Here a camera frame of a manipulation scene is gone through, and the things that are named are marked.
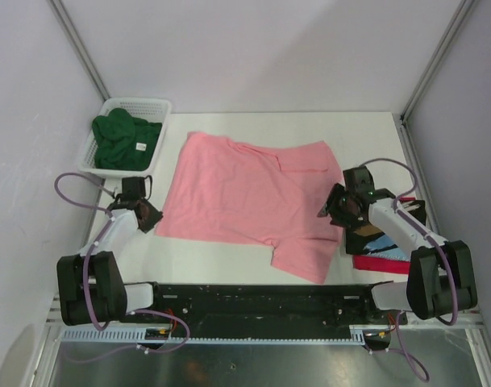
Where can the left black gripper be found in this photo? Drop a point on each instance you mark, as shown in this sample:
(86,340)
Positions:
(156,217)

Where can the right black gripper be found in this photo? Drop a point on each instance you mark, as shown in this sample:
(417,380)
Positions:
(339,218)

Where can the pink t-shirt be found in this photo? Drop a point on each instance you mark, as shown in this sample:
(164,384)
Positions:
(232,192)

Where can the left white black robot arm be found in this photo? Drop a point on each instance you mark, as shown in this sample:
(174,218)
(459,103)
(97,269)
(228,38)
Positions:
(91,288)

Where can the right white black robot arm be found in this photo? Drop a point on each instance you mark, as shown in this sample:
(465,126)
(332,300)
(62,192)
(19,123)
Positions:
(441,280)

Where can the black printed folded t-shirt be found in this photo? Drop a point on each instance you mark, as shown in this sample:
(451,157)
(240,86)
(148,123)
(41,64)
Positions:
(370,241)

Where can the green t-shirt in basket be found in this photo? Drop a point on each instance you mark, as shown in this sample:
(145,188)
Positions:
(124,142)

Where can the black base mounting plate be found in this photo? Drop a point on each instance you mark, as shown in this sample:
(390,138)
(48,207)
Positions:
(337,304)

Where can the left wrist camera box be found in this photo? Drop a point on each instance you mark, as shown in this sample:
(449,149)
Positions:
(136,188)

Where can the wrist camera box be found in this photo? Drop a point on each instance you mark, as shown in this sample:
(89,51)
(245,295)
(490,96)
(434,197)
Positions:
(136,188)
(358,180)

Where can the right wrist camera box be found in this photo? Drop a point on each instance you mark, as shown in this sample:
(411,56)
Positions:
(358,180)

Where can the left aluminium frame post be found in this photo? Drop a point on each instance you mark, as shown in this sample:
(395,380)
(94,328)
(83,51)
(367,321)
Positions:
(74,38)

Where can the aluminium frame post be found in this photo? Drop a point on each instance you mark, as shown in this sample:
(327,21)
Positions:
(74,38)
(454,27)

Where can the right aluminium frame post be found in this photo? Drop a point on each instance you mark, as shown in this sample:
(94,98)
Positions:
(454,27)

